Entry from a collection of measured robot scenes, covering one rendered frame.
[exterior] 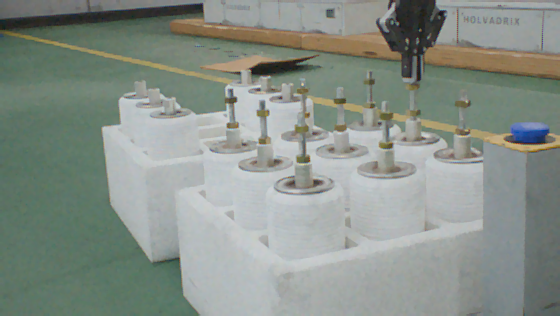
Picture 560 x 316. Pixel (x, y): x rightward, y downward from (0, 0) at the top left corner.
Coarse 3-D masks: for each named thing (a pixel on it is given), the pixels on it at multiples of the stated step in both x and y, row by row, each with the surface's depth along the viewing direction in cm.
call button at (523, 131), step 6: (516, 126) 86; (522, 126) 85; (528, 126) 85; (534, 126) 85; (540, 126) 85; (546, 126) 85; (510, 132) 86; (516, 132) 85; (522, 132) 84; (528, 132) 84; (534, 132) 84; (540, 132) 84; (546, 132) 84; (516, 138) 86; (522, 138) 85; (528, 138) 85; (534, 138) 85; (540, 138) 85
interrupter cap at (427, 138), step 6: (402, 132) 118; (426, 132) 117; (390, 138) 115; (396, 138) 115; (402, 138) 116; (426, 138) 115; (432, 138) 114; (438, 138) 113; (396, 144) 113; (402, 144) 112; (408, 144) 112; (414, 144) 111; (420, 144) 111; (426, 144) 112
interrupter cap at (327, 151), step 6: (330, 144) 113; (354, 144) 113; (360, 144) 113; (318, 150) 111; (324, 150) 111; (330, 150) 111; (354, 150) 111; (360, 150) 109; (366, 150) 109; (324, 156) 108; (330, 156) 107; (336, 156) 107; (342, 156) 107; (348, 156) 107; (354, 156) 107
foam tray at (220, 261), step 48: (192, 192) 119; (192, 240) 116; (240, 240) 98; (432, 240) 96; (480, 240) 99; (192, 288) 120; (240, 288) 99; (288, 288) 88; (336, 288) 91; (384, 288) 94; (432, 288) 97; (480, 288) 101
